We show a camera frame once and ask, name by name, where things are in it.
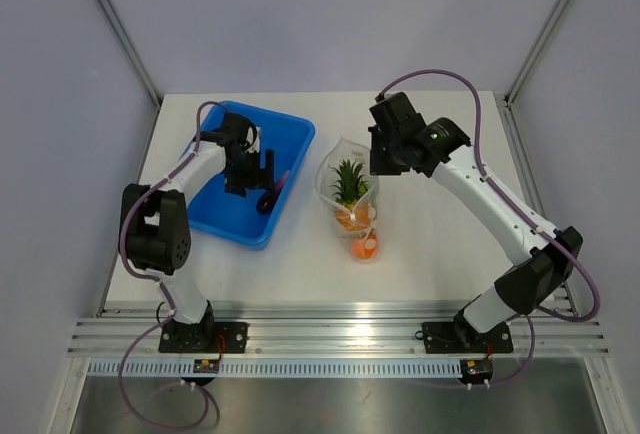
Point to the toy pineapple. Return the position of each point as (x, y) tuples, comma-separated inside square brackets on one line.
[(349, 188)]

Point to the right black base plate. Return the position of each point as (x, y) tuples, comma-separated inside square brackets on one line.
[(447, 337)]

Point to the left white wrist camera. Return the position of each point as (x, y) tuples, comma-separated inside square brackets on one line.
[(253, 139)]

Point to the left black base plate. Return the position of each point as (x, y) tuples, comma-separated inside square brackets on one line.
[(235, 336)]

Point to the blue plastic bin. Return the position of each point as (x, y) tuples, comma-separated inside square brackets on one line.
[(235, 218)]

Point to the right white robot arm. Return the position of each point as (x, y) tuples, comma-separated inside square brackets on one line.
[(536, 249)]

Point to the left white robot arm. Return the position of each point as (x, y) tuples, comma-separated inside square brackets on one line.
[(155, 237)]

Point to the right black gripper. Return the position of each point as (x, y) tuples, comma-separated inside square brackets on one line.
[(377, 165)]

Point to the aluminium rail frame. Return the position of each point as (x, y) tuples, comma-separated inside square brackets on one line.
[(328, 330)]

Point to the clear zip top bag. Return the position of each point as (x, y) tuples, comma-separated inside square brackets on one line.
[(325, 177)]

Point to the white slotted cable duct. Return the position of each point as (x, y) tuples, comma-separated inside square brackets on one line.
[(284, 368)]

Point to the small circuit board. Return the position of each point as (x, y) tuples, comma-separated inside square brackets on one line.
[(476, 372), (206, 366)]

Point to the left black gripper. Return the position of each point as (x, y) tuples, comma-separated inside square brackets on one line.
[(260, 179)]

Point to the left small circuit board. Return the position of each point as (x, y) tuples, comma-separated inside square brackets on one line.
[(206, 366)]

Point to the dark purple toy eggplant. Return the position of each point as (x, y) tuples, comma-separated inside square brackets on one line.
[(268, 200)]

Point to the orange toy fruit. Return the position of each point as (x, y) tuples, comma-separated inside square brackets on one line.
[(365, 248)]

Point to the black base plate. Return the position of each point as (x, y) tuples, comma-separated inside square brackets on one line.
[(235, 336), (447, 337)]

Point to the right small circuit board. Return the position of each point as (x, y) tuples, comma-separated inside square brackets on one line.
[(476, 372)]

